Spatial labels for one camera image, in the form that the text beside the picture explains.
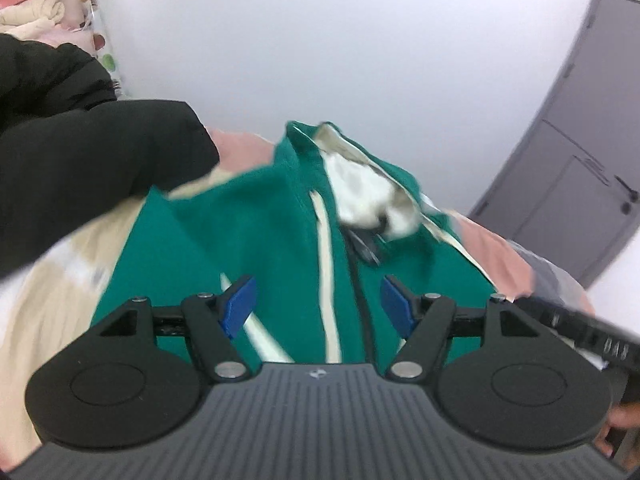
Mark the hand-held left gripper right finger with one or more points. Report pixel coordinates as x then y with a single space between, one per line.
396 305

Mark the polka dot cloth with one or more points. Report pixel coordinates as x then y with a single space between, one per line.
105 45

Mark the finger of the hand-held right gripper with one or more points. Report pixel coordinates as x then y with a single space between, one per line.
590 332

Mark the green jacket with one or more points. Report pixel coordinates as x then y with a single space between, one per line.
250 240

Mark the colour block bed quilt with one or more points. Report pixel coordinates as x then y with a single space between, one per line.
50 310

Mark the black puffer jacket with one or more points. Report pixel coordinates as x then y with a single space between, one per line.
75 160

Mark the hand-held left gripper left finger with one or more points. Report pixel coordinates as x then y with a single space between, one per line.
239 305

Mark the grey door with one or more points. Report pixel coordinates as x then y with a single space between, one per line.
565 175

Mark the person's right hand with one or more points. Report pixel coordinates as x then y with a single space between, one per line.
617 427

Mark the cream cloth pile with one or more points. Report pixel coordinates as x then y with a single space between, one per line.
30 17

